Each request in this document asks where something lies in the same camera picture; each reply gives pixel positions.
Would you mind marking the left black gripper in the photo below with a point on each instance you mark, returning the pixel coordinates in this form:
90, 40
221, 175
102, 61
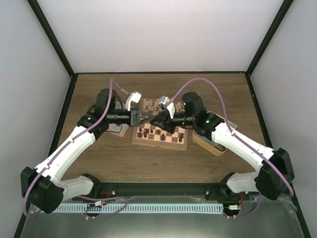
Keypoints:
135, 119

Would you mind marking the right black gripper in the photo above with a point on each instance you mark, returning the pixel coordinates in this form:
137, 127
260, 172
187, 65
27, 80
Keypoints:
169, 127

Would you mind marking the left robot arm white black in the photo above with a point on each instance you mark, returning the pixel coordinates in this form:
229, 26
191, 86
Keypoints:
89, 128

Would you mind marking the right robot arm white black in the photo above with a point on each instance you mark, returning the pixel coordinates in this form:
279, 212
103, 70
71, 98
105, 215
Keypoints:
273, 170

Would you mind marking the wooden chess board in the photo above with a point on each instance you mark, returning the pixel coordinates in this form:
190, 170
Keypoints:
147, 134

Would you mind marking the pink rimmed metal tin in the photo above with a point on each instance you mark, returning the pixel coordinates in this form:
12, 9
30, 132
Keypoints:
118, 130

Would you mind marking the yellow rimmed metal tin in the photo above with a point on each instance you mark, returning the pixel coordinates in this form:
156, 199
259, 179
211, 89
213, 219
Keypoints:
210, 143

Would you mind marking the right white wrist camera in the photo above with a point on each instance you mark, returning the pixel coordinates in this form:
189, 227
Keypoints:
165, 103

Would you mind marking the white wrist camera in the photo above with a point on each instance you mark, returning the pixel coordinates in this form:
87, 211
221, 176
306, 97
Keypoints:
165, 103
134, 97

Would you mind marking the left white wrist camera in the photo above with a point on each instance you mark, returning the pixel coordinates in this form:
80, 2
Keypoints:
134, 97

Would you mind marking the black enclosure frame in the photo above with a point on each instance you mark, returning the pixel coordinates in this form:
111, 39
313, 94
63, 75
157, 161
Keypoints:
279, 17

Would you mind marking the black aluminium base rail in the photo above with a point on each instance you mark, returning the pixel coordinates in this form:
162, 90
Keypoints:
158, 189

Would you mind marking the light blue slotted cable duct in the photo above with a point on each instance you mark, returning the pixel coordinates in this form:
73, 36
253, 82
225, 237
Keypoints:
195, 208

